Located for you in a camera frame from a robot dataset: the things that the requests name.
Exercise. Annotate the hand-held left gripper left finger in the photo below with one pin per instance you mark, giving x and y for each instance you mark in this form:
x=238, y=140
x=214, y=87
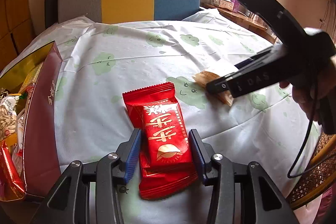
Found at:
x=132, y=155

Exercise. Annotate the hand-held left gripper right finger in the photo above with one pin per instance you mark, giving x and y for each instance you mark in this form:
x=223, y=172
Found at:
x=197, y=155

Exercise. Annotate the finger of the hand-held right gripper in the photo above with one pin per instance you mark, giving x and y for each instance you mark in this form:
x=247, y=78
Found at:
x=219, y=86
x=252, y=60

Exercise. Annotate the golden pastry packet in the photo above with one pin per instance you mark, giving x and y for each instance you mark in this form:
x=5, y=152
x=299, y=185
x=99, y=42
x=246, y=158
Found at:
x=207, y=77

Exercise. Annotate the red snack packet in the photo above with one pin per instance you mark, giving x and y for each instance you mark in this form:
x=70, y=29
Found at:
x=9, y=171
x=165, y=134
x=149, y=96

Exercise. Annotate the gold-lined tin box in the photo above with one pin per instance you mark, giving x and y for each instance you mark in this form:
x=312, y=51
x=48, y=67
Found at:
x=42, y=121

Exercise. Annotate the white red-label snack packet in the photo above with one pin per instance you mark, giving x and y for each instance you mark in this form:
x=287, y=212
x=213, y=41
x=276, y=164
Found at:
x=19, y=132

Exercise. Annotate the green-edged cracker packet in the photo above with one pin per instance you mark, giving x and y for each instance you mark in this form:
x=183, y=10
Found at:
x=32, y=77

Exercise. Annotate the clear orange-edged nut packet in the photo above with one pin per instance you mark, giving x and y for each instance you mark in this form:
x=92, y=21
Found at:
x=6, y=119

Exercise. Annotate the person's right hand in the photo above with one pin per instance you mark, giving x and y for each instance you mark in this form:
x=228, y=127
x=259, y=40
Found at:
x=304, y=100

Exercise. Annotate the wooden side desk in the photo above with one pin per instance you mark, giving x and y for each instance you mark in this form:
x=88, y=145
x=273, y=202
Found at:
x=244, y=20

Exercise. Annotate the purple pouch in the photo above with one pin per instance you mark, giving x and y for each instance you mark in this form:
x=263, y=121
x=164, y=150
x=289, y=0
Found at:
x=236, y=6

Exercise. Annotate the ornate tissue box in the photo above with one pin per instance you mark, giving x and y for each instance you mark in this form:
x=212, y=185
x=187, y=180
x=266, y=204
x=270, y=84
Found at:
x=227, y=5

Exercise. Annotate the white cloud-print tablecloth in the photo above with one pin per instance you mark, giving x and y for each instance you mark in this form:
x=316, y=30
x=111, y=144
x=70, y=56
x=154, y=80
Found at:
x=92, y=108

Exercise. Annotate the wicker chair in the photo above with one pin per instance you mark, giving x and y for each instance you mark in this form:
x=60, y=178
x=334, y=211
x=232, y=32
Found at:
x=315, y=176

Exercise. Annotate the pink cloth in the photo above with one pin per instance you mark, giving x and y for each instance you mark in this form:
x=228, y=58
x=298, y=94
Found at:
x=328, y=200

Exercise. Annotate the wooden wardrobe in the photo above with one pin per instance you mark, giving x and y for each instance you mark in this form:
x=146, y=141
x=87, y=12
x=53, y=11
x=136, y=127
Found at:
x=15, y=16

